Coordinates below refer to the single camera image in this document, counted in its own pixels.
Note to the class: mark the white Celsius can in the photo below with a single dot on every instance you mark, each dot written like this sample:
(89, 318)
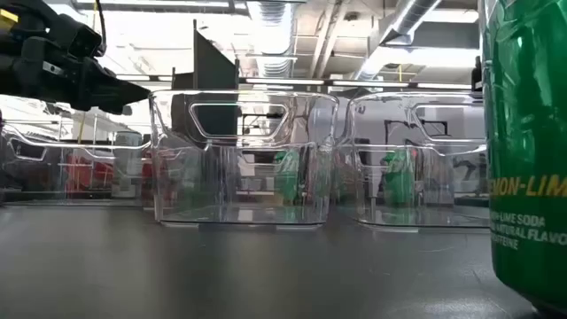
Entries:
(127, 164)

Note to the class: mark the red bin cart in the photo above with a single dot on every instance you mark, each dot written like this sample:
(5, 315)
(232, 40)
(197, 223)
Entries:
(99, 175)

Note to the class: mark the ribbed silver ceiling duct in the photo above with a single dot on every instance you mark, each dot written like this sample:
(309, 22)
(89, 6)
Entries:
(272, 35)

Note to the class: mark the black partition panel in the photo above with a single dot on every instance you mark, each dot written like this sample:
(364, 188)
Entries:
(212, 62)

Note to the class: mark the clear plastic bin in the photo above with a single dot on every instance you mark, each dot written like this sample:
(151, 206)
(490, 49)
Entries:
(443, 190)
(221, 186)
(26, 177)

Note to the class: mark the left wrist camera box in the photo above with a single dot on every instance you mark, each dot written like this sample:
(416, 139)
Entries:
(80, 37)

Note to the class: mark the red Coca-Cola can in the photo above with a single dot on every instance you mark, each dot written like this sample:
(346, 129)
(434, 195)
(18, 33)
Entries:
(147, 175)

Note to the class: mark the smooth silver ceiling duct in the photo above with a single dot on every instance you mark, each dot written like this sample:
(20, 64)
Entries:
(412, 17)

